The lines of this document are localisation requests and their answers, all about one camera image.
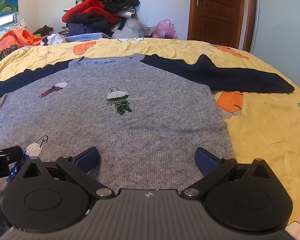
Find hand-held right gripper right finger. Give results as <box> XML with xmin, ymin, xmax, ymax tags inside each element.
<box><xmin>180</xmin><ymin>147</ymin><xmax>274</xmax><ymax>201</ymax></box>

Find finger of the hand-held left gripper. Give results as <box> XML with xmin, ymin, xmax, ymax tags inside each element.
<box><xmin>0</xmin><ymin>145</ymin><xmax>23</xmax><ymax>157</ymax></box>

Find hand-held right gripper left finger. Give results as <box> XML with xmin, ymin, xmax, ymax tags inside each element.
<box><xmin>21</xmin><ymin>147</ymin><xmax>116</xmax><ymax>200</ymax></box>

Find grey sweater with navy sleeves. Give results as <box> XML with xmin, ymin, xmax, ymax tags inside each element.
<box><xmin>0</xmin><ymin>54</ymin><xmax>295</xmax><ymax>230</ymax></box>

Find pile of dark and red clothes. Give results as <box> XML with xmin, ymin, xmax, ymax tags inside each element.
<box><xmin>61</xmin><ymin>0</ymin><xmax>141</xmax><ymax>37</ymax></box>

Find yellow printed bed sheet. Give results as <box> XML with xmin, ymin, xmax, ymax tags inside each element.
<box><xmin>0</xmin><ymin>37</ymin><xmax>300</xmax><ymax>240</ymax></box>

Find leopard print cloth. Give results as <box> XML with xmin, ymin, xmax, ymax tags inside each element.
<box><xmin>0</xmin><ymin>44</ymin><xmax>21</xmax><ymax>61</ymax></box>

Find orange plastic bag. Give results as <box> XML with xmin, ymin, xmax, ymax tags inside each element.
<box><xmin>0</xmin><ymin>29</ymin><xmax>44</xmax><ymax>54</ymax></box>

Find white crumpled plastic bag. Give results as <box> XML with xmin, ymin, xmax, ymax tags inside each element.
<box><xmin>41</xmin><ymin>32</ymin><xmax>67</xmax><ymax>46</ymax></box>

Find light blue knit cloth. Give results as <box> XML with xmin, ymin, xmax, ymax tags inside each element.
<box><xmin>65</xmin><ymin>32</ymin><xmax>111</xmax><ymax>43</ymax></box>

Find floral pillow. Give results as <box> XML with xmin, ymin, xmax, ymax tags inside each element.
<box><xmin>4</xmin><ymin>19</ymin><xmax>28</xmax><ymax>33</ymax></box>

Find window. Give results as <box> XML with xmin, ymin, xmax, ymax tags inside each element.
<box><xmin>0</xmin><ymin>14</ymin><xmax>18</xmax><ymax>34</ymax></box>

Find pink plastic bag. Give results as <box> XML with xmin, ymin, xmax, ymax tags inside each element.
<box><xmin>151</xmin><ymin>19</ymin><xmax>178</xmax><ymax>39</ymax></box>

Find clear plastic bag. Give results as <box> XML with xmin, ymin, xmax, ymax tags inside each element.
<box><xmin>112</xmin><ymin>17</ymin><xmax>153</xmax><ymax>39</ymax></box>

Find wooden door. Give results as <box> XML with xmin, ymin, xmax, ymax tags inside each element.
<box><xmin>191</xmin><ymin>0</ymin><xmax>246</xmax><ymax>48</ymax></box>

